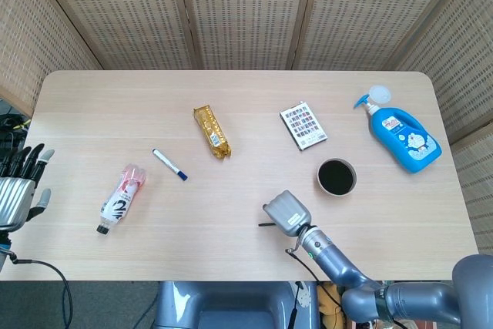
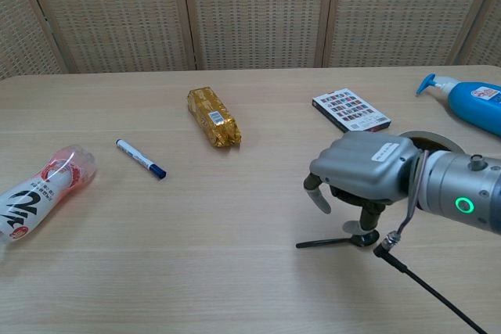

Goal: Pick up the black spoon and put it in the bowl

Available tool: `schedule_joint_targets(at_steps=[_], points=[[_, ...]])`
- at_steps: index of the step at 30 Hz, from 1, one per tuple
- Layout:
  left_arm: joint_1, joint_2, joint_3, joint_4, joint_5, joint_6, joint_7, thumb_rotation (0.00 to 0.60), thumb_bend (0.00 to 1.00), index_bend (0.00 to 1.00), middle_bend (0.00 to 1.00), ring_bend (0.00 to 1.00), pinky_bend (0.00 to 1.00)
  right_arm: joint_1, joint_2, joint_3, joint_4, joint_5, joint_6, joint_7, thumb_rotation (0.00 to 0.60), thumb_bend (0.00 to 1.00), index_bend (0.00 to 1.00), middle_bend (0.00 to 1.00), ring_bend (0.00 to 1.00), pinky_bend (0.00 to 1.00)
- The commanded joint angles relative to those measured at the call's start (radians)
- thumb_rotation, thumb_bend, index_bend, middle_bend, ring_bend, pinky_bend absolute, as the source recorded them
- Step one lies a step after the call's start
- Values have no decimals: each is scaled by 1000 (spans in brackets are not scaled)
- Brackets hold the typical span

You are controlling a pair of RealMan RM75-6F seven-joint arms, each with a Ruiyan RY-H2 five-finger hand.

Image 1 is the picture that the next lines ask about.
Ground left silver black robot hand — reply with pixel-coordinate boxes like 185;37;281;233
0;143;56;232

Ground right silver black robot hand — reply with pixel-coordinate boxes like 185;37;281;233
262;190;312;237

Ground white cup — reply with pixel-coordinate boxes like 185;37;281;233
317;157;358;196

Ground plastic drink bottle red white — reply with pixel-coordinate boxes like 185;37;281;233
95;163;149;235

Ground blue pump detergent bottle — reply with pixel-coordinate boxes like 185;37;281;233
353;85;443;174

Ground printed card box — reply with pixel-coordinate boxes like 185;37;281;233
279;100;330;152

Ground yellow plush toy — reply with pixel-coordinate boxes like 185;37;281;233
318;281;347;329

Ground grey robot torso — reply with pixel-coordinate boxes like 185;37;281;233
153;280;320;329

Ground gold foil snack package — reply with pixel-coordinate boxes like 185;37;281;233
193;105;233;160

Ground white marker with blue cap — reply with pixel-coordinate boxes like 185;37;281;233
152;147;189;183

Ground woven bamboo folding screen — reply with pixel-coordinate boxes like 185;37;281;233
0;0;493;237

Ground black equipment with cables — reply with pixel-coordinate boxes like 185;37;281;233
0;111;31;163

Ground white perforated bracket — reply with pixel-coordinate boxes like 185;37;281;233
294;281;311;309

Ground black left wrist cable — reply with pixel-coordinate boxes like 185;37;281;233
8;252;75;329

